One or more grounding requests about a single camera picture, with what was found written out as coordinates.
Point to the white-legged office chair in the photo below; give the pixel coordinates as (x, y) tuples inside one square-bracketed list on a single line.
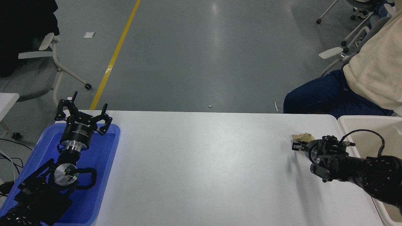
[(358, 29)]

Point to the small grey floor plate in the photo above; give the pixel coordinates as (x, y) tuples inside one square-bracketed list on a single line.
[(279, 107)]

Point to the large pale bin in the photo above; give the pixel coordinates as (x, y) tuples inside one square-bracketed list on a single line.
[(364, 125)]

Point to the person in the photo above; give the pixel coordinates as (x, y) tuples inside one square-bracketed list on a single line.
[(320, 97), (19, 25)]

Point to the blue plastic tray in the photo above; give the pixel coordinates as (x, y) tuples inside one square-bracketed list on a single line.
[(100, 163)]

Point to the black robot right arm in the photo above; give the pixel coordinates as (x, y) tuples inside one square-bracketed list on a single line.
[(370, 172)]

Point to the tan paper ball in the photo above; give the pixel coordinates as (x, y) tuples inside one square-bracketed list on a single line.
[(303, 137)]

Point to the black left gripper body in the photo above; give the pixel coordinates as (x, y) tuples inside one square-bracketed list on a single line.
[(77, 131)]

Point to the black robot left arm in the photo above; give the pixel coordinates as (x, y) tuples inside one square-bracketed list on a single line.
[(37, 197)]

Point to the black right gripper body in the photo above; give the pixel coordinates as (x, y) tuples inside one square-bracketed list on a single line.
[(314, 152)]

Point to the grey office chair white frame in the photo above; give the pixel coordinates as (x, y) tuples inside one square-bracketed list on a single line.
[(34, 78)]

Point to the small white side table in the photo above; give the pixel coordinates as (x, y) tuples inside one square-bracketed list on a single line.
[(8, 102)]

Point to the grey chair white armrest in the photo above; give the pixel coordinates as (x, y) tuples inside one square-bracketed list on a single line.
[(331, 52)]

